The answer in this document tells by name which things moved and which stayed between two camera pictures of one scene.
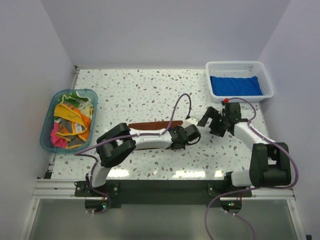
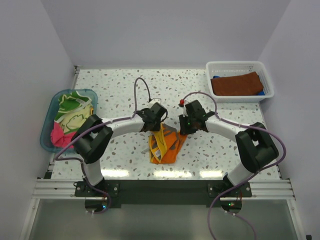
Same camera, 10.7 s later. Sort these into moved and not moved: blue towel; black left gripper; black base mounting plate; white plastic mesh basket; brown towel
Moved: brown towel; black left gripper; blue towel
Not moved: white plastic mesh basket; black base mounting plate
